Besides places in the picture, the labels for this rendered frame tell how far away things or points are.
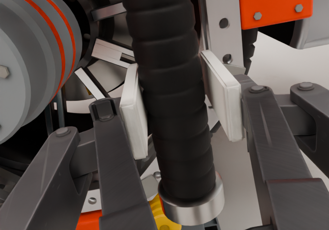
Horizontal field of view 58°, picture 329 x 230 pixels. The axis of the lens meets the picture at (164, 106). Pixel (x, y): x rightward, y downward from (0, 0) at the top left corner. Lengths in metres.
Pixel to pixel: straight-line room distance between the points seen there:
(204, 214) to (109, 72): 0.45
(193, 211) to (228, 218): 1.06
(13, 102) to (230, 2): 0.26
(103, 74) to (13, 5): 0.34
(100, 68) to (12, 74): 0.37
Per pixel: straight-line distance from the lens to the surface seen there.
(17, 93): 0.26
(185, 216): 0.20
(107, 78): 0.61
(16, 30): 0.27
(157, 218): 0.52
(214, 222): 1.04
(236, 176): 1.44
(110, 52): 0.49
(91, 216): 0.51
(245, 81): 0.16
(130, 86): 0.16
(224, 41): 0.39
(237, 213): 1.27
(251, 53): 0.49
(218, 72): 0.15
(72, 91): 0.63
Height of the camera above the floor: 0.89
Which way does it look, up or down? 24 degrees down
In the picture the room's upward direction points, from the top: 11 degrees counter-clockwise
